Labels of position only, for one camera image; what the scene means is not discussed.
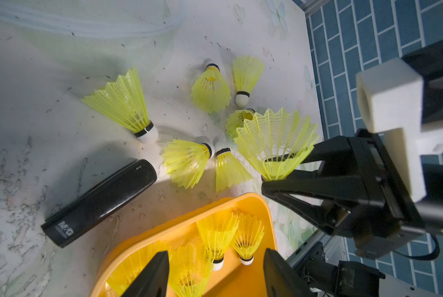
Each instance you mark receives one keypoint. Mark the yellow plastic storage box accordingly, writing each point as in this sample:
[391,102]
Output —
[233,280]

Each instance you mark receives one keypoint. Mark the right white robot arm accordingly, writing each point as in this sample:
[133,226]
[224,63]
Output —
[345,279]

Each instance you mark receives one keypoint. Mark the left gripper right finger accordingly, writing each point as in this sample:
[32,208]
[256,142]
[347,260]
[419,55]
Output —
[280,279]

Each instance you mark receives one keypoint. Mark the yellow shuttlecock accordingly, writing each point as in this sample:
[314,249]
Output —
[236,120]
[185,161]
[123,102]
[191,266]
[129,269]
[247,71]
[211,93]
[217,232]
[276,143]
[247,238]
[229,170]

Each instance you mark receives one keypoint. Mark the yellow shuttlecock bottom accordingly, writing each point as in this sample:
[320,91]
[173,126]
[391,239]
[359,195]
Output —
[217,232]

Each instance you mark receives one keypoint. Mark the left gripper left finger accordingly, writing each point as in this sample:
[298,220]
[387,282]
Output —
[153,279]

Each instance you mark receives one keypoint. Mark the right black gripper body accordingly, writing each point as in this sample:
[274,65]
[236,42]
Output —
[388,218]

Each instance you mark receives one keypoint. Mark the black cylindrical marker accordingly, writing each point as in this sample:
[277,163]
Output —
[100,202]

